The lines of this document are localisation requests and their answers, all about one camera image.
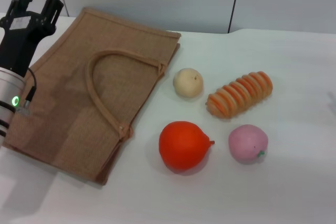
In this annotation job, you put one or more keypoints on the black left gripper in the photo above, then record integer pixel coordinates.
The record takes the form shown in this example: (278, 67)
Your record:
(18, 40)

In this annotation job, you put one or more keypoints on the brown jute handbag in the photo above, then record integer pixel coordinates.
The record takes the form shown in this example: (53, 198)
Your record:
(78, 90)

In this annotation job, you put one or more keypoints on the orange toy fruit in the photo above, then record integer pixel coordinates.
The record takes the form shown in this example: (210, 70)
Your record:
(181, 146)

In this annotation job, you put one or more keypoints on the pink toy peach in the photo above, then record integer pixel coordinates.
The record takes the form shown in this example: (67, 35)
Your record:
(246, 144)

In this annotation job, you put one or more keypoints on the beige round toy fruit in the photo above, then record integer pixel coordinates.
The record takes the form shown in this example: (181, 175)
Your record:
(187, 82)

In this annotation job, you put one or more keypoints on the striped toy bread loaf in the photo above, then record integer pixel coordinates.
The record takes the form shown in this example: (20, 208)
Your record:
(239, 94)

